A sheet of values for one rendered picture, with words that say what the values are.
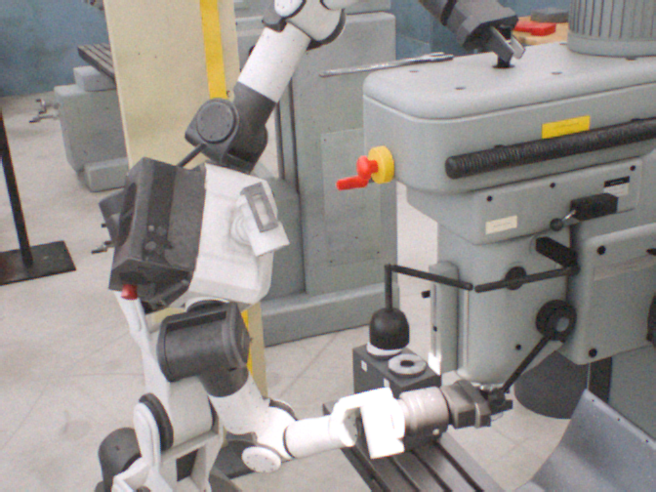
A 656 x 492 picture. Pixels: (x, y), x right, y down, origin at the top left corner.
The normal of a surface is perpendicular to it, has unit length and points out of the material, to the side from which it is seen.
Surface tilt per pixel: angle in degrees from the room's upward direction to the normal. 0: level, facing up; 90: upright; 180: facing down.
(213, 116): 61
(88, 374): 0
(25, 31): 90
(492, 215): 90
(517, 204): 90
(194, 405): 81
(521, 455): 0
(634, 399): 90
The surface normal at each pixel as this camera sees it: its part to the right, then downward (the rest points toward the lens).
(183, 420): 0.61, 0.14
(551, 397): -0.36, 0.44
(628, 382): -0.91, 0.20
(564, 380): -0.14, 0.46
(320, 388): -0.04, -0.92
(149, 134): 0.40, 0.35
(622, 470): -0.83, -0.25
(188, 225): 0.51, -0.24
